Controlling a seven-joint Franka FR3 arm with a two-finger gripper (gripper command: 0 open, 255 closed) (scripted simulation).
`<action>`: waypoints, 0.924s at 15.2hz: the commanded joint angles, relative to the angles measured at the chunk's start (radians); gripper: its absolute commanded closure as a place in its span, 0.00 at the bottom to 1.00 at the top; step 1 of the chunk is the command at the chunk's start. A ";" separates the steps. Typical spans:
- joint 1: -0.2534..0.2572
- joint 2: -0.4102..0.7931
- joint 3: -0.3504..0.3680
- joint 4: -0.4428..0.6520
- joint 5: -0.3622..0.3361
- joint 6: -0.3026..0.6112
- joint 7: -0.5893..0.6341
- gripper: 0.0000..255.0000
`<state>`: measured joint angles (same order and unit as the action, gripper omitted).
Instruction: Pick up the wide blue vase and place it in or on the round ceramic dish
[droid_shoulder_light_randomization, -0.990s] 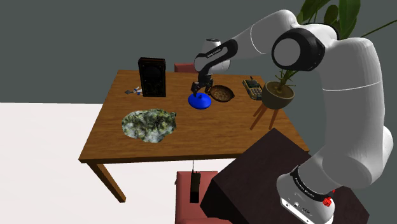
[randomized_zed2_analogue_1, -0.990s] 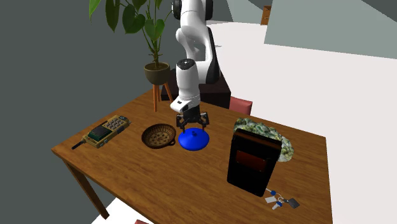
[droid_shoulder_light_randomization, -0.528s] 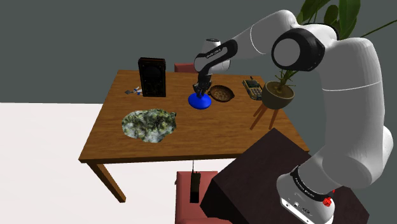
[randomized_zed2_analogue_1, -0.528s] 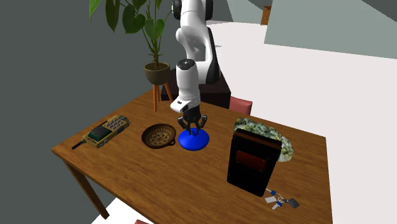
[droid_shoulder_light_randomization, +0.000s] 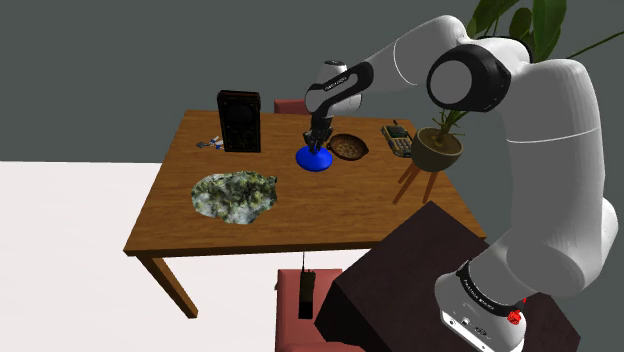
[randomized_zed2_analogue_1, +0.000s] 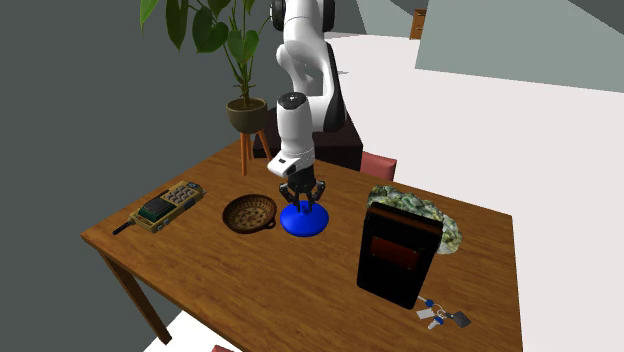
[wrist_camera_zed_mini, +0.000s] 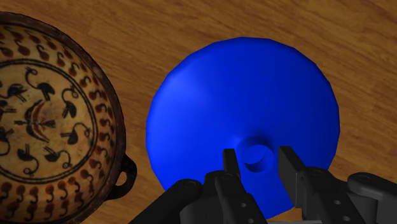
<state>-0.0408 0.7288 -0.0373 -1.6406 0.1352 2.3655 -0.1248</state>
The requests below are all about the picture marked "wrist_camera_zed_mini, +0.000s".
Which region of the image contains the painted tan bowl with handle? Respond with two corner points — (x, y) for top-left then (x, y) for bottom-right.
(0, 11), (138, 224)

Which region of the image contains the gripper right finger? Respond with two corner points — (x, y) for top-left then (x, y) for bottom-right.
(278, 146), (397, 224)

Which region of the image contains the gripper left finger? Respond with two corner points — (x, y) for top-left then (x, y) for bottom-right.
(129, 148), (268, 224)

